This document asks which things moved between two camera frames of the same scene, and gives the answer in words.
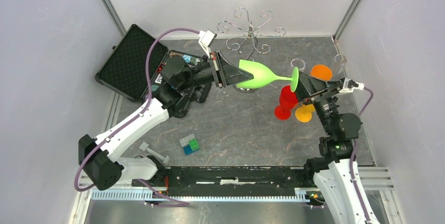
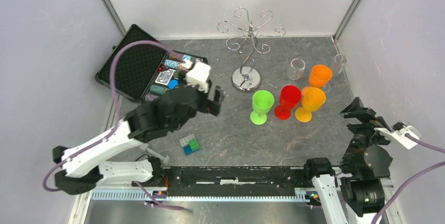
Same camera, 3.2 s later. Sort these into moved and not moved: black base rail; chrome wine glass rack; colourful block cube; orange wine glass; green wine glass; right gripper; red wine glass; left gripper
Moved: left gripper; green wine glass; right gripper
Not moved: colourful block cube; chrome wine glass rack; black base rail; orange wine glass; red wine glass
